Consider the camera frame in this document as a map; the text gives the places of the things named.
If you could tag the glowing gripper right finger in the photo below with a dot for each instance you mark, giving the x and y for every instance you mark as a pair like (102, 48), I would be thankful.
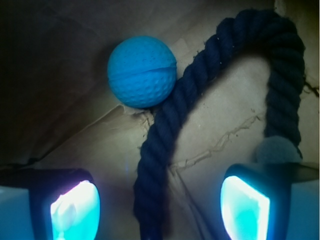
(271, 202)

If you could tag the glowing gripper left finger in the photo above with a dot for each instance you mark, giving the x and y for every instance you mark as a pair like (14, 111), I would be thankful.
(48, 204)

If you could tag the grey plush mouse toy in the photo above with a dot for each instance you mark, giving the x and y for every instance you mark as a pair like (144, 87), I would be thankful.
(277, 150)

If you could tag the brown paper lined bin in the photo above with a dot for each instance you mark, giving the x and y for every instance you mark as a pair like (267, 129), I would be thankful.
(56, 105)

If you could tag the blue dimpled foam ball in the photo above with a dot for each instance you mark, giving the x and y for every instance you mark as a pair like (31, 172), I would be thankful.
(142, 72)

